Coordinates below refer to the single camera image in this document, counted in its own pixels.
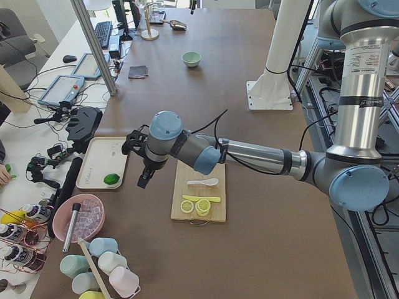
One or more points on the green lime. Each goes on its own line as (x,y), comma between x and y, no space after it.
(111,179)

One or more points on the pink bowl with ice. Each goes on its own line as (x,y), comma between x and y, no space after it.
(90,217)

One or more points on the light blue cup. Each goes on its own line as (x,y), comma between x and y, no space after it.
(100,245)

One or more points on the pink cup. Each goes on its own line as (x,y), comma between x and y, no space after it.
(125,282)

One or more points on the wooden mug tree stand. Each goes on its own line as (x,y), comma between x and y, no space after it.
(148,33)

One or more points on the wooden cutting board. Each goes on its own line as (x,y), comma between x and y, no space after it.
(184,173)

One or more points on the yellow cup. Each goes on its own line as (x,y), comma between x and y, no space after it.
(92,295)

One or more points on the white ceramic spoon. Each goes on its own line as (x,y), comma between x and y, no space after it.
(203,182)

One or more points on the metal ice scoop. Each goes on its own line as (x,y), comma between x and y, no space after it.
(175,25)

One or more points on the white mint cup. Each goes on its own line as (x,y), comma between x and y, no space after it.
(108,261)

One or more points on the yellow plastic knife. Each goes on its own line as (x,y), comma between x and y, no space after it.
(198,198)

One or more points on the yellow lemon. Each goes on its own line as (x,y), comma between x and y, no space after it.
(13,217)

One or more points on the green cup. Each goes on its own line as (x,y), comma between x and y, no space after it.
(72,265)

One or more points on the blue teach pendant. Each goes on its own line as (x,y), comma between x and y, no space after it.
(87,67)
(64,88)

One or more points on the light green ceramic bowl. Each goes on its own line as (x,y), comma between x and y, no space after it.
(191,59)

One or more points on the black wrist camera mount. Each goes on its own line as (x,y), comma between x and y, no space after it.
(136,141)

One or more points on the stacked lemon slices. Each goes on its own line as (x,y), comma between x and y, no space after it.
(202,207)

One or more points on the black keyboard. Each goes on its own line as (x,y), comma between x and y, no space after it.
(103,32)

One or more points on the white wire cup rack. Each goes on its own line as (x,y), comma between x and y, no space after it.
(96,273)

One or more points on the steel muddler black tip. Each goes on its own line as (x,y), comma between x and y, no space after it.
(73,219)

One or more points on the cream rabbit tray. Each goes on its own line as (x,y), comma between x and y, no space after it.
(103,156)

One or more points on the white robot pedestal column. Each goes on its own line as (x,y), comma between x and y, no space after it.
(272,90)

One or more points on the aluminium frame post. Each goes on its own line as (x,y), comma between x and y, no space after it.
(91,38)

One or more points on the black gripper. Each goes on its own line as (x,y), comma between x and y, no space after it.
(150,164)

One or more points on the blue teach pendant near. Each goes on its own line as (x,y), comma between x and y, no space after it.
(64,88)

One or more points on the black computer mouse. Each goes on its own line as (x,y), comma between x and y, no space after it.
(69,58)

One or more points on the folded grey cloth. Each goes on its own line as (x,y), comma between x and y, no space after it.
(140,71)

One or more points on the copper wire bottle rack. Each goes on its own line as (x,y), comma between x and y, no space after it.
(24,246)

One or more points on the lemon slice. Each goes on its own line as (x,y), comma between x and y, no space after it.
(187,206)

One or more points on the black monitor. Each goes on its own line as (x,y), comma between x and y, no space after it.
(121,8)

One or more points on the blue teach pendant far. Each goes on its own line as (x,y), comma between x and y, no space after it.
(87,67)

